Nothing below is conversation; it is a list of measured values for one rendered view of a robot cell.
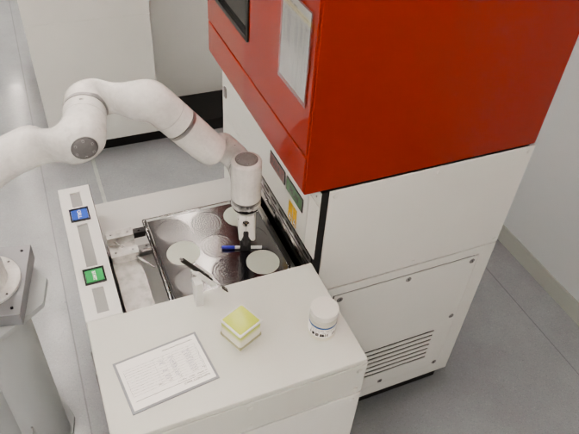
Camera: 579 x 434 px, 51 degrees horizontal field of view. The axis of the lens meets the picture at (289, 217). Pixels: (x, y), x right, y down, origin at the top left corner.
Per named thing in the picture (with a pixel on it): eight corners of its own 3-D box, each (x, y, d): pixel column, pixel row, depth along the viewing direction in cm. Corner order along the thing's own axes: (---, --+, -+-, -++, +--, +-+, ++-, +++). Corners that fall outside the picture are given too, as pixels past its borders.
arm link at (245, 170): (227, 187, 172) (234, 207, 165) (227, 149, 163) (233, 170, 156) (256, 182, 174) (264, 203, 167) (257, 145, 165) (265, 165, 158)
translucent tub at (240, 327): (241, 319, 155) (241, 302, 150) (262, 337, 151) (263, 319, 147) (219, 336, 151) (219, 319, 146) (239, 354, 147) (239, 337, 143)
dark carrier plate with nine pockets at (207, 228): (251, 200, 201) (251, 199, 200) (290, 272, 178) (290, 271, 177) (147, 223, 190) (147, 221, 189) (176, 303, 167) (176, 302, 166)
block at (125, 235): (132, 233, 188) (131, 226, 186) (134, 240, 186) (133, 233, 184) (105, 239, 185) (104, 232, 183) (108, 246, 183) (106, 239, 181)
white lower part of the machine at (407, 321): (354, 249, 314) (380, 114, 259) (442, 378, 259) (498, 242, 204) (224, 283, 291) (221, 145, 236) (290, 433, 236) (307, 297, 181)
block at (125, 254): (137, 251, 182) (136, 244, 180) (140, 258, 180) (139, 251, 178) (110, 257, 180) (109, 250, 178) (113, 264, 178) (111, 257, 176)
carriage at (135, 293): (133, 238, 190) (131, 232, 188) (160, 325, 166) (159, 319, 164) (107, 244, 188) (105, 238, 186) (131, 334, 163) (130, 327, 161)
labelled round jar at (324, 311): (327, 316, 158) (332, 292, 151) (339, 337, 153) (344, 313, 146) (302, 324, 155) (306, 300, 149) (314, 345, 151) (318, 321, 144)
